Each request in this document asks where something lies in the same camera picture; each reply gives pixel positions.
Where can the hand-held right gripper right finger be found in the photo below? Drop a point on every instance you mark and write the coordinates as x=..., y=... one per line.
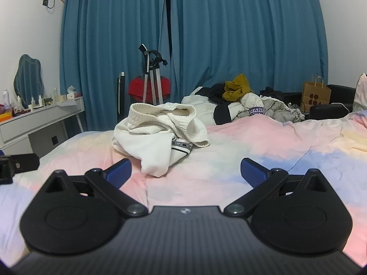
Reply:
x=252, y=172

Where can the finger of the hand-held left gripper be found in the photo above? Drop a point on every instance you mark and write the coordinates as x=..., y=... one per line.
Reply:
x=27, y=161

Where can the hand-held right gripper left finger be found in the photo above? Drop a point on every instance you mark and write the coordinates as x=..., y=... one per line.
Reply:
x=119, y=169

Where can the pile of clothes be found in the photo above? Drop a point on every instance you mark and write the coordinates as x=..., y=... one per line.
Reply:
x=197, y=107

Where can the pastel tie-dye duvet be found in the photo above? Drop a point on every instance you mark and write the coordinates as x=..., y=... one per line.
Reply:
x=258, y=143

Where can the white dressing table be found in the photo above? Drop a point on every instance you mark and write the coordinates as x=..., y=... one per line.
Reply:
x=34, y=120

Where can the orange box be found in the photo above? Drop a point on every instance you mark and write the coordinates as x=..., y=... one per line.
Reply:
x=5, y=117

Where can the white spray bottle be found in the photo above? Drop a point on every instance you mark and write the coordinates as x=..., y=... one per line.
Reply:
x=6, y=97

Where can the grey garment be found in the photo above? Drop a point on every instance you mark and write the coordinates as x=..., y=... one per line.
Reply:
x=282, y=110

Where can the black flat panel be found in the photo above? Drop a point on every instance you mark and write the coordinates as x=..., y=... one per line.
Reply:
x=121, y=97

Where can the tall white bottle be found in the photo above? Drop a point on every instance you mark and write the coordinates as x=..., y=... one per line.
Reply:
x=55, y=95

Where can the white tissue box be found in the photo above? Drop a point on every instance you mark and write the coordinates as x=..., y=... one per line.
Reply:
x=71, y=94

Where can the dark cloth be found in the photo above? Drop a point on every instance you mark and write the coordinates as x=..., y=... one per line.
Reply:
x=271, y=91

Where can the mustard yellow cloth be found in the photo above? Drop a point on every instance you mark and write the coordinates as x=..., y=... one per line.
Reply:
x=236, y=90

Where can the red cushion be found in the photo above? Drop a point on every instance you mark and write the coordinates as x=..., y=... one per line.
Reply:
x=136, y=87

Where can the wavy-edged mirror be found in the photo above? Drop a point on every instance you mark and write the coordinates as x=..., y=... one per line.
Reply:
x=28, y=77

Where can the black garment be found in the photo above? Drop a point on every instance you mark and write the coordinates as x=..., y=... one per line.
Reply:
x=212, y=91

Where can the brown paper bag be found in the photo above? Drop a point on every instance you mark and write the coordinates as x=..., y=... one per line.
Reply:
x=315, y=96

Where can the silver and black tripod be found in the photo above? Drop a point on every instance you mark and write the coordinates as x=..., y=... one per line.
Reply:
x=154, y=77

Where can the black sofa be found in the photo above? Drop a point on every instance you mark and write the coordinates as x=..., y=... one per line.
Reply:
x=341, y=94

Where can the blue curtain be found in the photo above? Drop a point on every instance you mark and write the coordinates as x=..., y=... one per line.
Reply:
x=243, y=28
x=109, y=40

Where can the pastel pillow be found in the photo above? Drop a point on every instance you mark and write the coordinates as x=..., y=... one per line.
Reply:
x=360, y=94

